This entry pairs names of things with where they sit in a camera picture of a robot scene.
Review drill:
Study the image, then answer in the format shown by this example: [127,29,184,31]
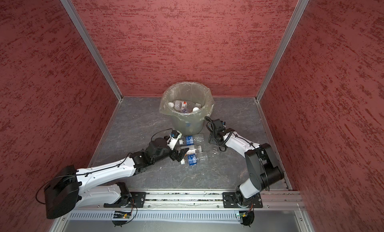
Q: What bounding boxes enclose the white yellow label bottle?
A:
[179,145,202,156]

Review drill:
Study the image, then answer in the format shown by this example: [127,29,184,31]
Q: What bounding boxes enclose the blue label Pocari bottle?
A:
[180,154,208,167]

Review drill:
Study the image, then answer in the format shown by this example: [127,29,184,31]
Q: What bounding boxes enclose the red white label water bottle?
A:
[168,100,188,112]

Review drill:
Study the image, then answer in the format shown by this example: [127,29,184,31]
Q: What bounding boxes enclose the tall clear bottle white cap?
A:
[181,101,195,113]

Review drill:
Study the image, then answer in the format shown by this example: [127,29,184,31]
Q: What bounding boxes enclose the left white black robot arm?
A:
[43,135,189,219]

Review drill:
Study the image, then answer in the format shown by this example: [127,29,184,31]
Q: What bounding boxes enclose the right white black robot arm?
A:
[205,117,284,207]

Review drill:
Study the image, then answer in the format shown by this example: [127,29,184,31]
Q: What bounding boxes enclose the clear plastic bin liner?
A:
[159,82,215,123]

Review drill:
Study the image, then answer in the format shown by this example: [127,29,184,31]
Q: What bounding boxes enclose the grey mesh waste bin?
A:
[169,116,205,136]

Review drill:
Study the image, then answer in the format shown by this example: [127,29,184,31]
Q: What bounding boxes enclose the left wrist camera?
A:
[168,130,182,151]

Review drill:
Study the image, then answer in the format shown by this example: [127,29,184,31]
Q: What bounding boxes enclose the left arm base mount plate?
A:
[119,192,147,208]

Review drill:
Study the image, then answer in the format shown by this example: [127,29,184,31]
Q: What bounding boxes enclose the aluminium front rail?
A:
[74,188,306,211]

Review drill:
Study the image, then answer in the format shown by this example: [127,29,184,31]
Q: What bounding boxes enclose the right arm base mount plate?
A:
[222,192,263,209]

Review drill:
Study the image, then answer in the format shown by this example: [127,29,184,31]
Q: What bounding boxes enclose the left circuit board under rail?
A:
[112,211,133,220]

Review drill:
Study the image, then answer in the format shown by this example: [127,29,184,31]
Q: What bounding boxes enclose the circuit board under rail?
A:
[239,211,255,227]
[112,211,133,220]

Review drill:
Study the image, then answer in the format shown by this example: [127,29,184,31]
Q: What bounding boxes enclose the right circuit board under rail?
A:
[239,211,255,227]

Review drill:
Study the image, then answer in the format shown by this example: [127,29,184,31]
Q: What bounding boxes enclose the white slotted cable duct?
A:
[68,210,240,224]

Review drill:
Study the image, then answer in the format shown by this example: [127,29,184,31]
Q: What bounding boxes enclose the right corner aluminium post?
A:
[256,0,310,103]

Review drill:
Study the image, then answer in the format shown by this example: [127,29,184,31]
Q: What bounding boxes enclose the corner aluminium post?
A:
[256,0,310,103]
[60,0,124,102]

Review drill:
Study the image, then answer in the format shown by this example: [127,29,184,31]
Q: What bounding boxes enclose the left corner aluminium post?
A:
[60,0,124,102]

